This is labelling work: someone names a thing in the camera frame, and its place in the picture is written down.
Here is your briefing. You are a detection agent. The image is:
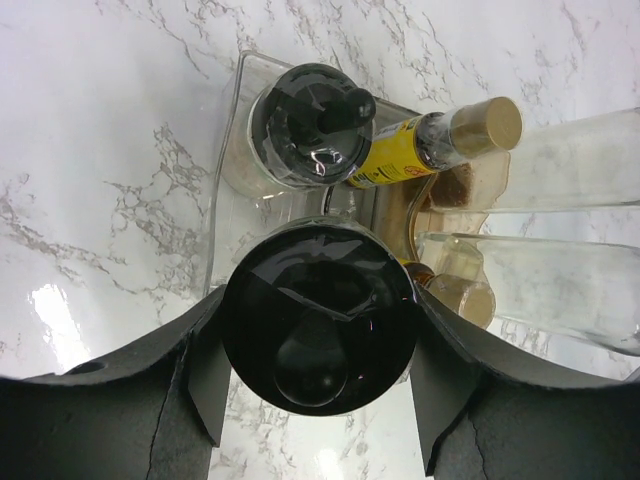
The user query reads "tall clear bottle gold pourer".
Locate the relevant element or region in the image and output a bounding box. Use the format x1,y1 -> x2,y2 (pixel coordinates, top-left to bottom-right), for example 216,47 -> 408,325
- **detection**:
415,232 -> 639,356

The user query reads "tall bottle gold pourer brown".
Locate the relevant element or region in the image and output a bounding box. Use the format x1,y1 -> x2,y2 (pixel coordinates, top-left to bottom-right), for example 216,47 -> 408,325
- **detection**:
424,104 -> 640,211

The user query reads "small yellow label bottle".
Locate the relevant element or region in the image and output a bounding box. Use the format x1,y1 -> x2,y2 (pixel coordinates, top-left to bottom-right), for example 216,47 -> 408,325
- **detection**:
346,97 -> 523,189
400,259 -> 496,330

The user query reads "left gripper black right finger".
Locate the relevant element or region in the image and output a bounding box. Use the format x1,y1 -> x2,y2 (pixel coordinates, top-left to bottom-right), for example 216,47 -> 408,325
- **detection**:
411,289 -> 639,479

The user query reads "smoky grey plastic bin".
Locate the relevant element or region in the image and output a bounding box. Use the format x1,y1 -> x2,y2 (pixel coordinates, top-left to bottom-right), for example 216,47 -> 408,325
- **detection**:
319,184 -> 416,251

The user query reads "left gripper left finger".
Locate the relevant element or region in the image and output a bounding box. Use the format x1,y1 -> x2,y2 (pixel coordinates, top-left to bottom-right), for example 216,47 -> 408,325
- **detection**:
1,288 -> 230,479

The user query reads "shaker jar black cap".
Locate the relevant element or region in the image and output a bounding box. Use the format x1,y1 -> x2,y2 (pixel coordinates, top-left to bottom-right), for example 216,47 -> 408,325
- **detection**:
218,216 -> 421,416
222,63 -> 376,198

